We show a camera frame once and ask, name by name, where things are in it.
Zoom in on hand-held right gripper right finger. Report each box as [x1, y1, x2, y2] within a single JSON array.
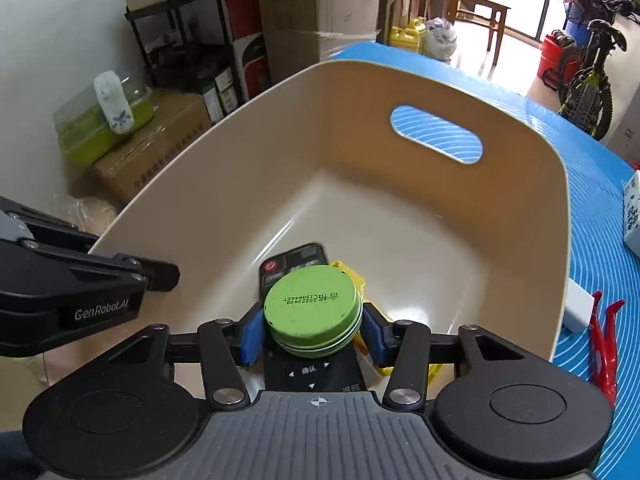
[[361, 305, 526, 408]]

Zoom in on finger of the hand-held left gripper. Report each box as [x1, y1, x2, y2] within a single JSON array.
[[0, 197, 101, 254], [75, 251, 181, 293]]

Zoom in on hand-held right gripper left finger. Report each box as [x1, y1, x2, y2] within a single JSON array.
[[107, 304, 266, 408]]

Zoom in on black remote control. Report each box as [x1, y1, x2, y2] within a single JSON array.
[[258, 242, 366, 392]]

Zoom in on green round tin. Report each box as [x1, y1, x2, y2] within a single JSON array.
[[262, 265, 364, 358]]

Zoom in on yellow plastic packet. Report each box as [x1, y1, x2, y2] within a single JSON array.
[[327, 260, 443, 378]]

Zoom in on beige plastic basket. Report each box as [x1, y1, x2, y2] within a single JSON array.
[[90, 59, 573, 392]]

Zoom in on tan plastic bag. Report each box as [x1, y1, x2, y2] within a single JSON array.
[[50, 195, 119, 237]]

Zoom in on green plastic food container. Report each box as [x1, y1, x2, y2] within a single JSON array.
[[52, 85, 155, 166]]

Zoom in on low brown cardboard box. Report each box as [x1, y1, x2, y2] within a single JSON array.
[[92, 90, 213, 206]]

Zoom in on white spray bottle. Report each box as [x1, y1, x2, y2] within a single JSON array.
[[93, 71, 134, 135]]

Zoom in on green white carton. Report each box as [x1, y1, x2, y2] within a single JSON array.
[[200, 67, 241, 123]]

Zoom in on white eraser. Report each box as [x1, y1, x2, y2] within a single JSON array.
[[564, 280, 596, 333]]

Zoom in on red plastic clip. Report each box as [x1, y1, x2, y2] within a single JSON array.
[[589, 290, 627, 411]]

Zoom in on red white appliance box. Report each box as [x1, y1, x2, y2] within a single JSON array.
[[227, 0, 273, 106]]

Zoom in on blue silicone mat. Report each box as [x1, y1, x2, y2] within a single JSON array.
[[330, 42, 640, 480]]

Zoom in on black metal rack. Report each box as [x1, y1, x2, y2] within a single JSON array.
[[124, 0, 241, 111]]

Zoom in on taped large cardboard box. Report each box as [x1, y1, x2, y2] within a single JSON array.
[[264, 30, 379, 84]]

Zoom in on floral tissue box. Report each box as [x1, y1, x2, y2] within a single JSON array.
[[621, 170, 640, 261]]

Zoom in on yellow plastic jug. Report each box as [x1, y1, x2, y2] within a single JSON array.
[[390, 17, 429, 54]]

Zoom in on white plastic bag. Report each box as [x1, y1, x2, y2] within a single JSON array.
[[422, 16, 459, 63]]

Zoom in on black green bicycle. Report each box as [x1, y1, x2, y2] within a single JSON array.
[[542, 0, 632, 142]]

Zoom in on dark wooden shelf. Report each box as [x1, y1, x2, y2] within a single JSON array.
[[377, 0, 401, 46]]

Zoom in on wooden chair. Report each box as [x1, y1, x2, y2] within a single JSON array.
[[447, 0, 512, 66]]

